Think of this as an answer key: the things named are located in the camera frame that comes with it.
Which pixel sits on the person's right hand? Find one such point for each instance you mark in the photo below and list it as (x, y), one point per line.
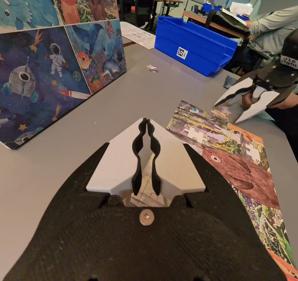
(247, 100)

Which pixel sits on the forest animal jigsaw puzzle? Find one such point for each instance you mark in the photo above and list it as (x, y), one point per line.
(232, 169)

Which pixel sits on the printed instruction sheet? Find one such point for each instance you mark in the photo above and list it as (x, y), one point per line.
(137, 33)

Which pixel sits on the black office chair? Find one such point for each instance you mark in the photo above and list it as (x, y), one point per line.
(145, 4)

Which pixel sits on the black bag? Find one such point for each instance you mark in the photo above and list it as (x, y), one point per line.
(228, 23)

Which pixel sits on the pale green paper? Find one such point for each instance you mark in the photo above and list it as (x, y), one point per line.
(267, 117)

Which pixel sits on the black phone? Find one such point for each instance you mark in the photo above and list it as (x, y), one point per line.
(229, 82)

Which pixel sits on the person in black jacket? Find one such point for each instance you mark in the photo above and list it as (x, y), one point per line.
(288, 127)

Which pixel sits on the yellow streaked puzzle piece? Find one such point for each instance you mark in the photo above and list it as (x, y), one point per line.
(217, 115)

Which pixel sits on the illustrated puzzle box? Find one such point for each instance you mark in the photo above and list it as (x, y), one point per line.
(46, 76)

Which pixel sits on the blue plastic bin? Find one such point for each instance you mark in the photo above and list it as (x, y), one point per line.
(197, 43)

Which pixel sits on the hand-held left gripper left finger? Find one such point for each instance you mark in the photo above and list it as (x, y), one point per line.
(111, 167)

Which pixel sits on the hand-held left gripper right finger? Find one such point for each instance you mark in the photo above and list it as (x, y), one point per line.
(179, 169)

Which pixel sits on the wooden background desk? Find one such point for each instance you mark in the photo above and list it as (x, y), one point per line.
(202, 20)

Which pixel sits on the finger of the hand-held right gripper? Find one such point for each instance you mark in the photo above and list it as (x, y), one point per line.
(265, 102)
(239, 86)

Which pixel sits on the person's right forearm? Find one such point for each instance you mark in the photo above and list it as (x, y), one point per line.
(286, 103)

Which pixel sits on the pale loose puzzle piece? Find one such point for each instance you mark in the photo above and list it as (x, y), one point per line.
(155, 70)
(150, 67)

